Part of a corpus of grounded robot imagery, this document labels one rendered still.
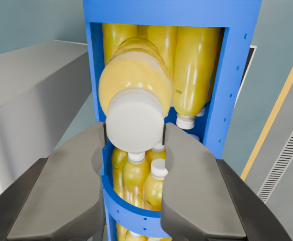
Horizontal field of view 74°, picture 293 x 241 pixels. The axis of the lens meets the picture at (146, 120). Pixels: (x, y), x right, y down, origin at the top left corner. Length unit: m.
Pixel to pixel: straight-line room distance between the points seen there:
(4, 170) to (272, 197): 2.58
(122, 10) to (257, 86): 1.62
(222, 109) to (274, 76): 1.55
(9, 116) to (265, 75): 1.68
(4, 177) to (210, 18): 0.53
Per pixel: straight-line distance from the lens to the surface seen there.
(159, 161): 0.43
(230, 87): 0.32
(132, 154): 0.45
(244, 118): 1.90
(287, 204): 2.95
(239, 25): 0.29
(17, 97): 0.59
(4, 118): 0.55
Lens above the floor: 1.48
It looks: 62 degrees down
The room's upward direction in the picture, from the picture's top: 177 degrees clockwise
